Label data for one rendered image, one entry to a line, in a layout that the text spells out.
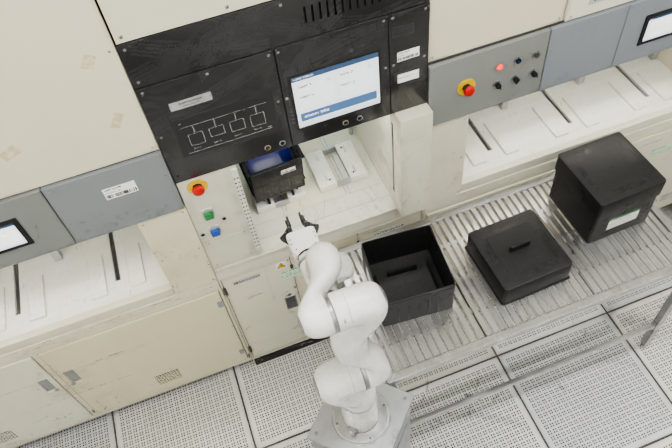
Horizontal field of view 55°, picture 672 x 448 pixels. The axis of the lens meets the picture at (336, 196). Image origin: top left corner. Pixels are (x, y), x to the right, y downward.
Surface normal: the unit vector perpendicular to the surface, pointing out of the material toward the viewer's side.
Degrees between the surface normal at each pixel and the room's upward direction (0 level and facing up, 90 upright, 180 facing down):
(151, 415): 0
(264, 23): 90
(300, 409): 0
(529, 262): 0
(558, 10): 90
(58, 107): 90
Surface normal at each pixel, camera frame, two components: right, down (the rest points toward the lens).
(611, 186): -0.08, -0.62
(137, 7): 0.33, 0.74
